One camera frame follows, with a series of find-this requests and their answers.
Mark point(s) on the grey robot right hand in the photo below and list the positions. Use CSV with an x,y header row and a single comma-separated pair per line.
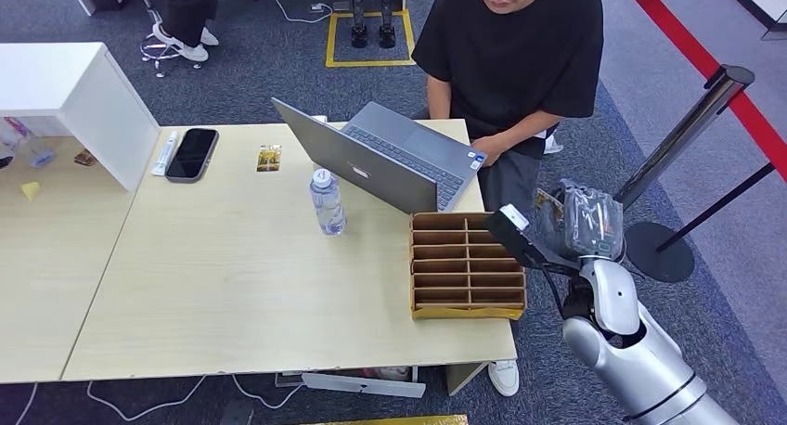
x,y
590,225

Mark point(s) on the person's left hand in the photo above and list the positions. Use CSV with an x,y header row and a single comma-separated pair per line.
x,y
489,148

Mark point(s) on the person's right forearm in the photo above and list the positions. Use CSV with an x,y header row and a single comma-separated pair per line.
x,y
439,99

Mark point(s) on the person's left forearm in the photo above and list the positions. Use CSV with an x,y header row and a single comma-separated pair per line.
x,y
532,130

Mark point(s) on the robot right arm silver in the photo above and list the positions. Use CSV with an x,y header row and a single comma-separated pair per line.
x,y
639,361

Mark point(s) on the person's white shoe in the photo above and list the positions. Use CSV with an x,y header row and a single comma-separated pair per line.
x,y
504,378
552,144

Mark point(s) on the person at desk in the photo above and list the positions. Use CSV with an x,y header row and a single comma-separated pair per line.
x,y
510,53

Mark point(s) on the wooden card organizer box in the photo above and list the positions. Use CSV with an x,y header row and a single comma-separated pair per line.
x,y
467,268

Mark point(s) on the person in background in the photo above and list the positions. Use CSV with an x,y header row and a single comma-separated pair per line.
x,y
184,10

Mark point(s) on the grey laptop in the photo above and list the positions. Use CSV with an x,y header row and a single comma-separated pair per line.
x,y
369,158

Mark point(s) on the black stand leg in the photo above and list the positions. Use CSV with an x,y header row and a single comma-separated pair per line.
x,y
387,16
359,16

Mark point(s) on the clear water bottle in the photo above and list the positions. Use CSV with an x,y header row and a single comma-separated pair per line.
x,y
327,207

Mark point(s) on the wooden table leg panel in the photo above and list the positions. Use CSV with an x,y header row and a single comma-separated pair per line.
x,y
464,376

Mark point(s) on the grey power strip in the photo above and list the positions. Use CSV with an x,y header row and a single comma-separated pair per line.
x,y
363,385

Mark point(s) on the gold board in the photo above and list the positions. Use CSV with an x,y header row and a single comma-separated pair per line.
x,y
393,421

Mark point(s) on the black smartphone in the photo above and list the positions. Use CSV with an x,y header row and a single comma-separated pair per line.
x,y
192,155

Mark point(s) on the white tube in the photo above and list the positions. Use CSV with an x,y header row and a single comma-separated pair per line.
x,y
165,155

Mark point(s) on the chrome stool base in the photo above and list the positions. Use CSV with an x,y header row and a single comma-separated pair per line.
x,y
161,52

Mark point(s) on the white cabinet box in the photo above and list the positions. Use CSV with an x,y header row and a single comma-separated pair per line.
x,y
92,102

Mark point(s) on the small brown packet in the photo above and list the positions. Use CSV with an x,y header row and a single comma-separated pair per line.
x,y
85,158

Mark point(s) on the clear plastic bottle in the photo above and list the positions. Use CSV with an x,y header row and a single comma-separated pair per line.
x,y
31,145

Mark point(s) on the yellow sticky note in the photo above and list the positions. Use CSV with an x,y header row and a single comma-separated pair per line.
x,y
31,190

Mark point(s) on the black stanchion post with base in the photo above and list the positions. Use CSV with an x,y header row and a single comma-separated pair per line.
x,y
658,256

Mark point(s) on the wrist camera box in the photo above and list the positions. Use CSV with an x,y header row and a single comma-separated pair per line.
x,y
510,235

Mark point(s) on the chrome stanchion post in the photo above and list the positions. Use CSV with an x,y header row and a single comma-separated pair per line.
x,y
682,133

